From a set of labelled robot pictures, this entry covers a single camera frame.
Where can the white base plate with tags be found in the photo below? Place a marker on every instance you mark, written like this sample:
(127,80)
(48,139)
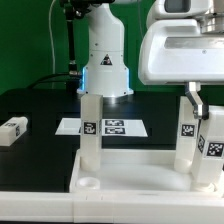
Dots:
(110,127)

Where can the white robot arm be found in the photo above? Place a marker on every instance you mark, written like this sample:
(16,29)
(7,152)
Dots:
(105,72)

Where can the white front fence rail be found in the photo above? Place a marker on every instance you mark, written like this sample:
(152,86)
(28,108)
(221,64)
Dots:
(114,208)

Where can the white desk top tray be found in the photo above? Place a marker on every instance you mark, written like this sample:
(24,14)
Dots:
(132,170)

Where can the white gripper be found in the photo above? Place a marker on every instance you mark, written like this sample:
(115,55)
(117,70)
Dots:
(174,51)

